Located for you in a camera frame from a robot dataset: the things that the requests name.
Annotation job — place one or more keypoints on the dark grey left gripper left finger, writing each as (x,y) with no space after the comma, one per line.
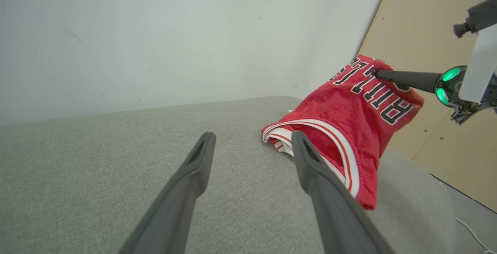
(174,199)

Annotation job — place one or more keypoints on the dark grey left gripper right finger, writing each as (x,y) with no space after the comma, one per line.
(334,211)

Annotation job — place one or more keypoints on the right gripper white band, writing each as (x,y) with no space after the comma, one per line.
(479,71)

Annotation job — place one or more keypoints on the red printed basketball jersey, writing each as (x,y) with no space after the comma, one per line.
(341,114)

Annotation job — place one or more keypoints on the beige wooden panel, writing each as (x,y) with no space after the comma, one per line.
(427,21)

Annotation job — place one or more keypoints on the grey fabric sofa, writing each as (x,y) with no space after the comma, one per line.
(116,149)

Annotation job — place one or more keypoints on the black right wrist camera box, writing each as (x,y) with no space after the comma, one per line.
(481,17)

